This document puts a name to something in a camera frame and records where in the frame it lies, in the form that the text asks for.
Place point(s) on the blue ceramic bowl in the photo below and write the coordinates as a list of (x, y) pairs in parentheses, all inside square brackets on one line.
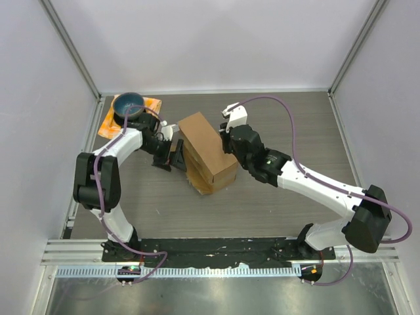
[(128, 104)]

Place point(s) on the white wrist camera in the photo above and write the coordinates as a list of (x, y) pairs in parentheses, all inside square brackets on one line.
[(235, 115), (168, 130)]

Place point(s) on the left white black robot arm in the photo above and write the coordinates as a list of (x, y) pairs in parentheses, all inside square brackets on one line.
[(97, 183)]

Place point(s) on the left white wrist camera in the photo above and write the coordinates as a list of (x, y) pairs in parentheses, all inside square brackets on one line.
[(168, 130)]

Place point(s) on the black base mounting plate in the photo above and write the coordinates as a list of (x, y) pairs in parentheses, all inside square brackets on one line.
[(213, 252)]

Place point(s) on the orange checkered cloth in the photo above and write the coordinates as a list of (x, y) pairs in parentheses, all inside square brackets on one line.
[(109, 129)]

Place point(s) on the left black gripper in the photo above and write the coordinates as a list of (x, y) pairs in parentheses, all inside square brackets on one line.
[(161, 163)]

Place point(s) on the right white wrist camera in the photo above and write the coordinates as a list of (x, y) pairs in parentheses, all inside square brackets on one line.
[(235, 115)]

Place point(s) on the white slotted cable duct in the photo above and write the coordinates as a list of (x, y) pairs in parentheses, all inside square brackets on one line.
[(123, 272)]

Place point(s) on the brown cardboard express box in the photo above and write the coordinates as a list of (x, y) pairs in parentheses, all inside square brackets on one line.
[(208, 168)]

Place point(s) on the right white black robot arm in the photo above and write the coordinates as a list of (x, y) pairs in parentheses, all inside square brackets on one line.
[(363, 216)]

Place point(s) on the aluminium frame rail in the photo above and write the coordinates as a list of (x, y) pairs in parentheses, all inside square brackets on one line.
[(70, 252)]

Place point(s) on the black round coaster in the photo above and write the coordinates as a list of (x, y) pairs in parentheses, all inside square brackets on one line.
[(133, 121)]

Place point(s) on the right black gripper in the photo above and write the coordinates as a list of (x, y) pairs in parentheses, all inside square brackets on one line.
[(225, 136)]

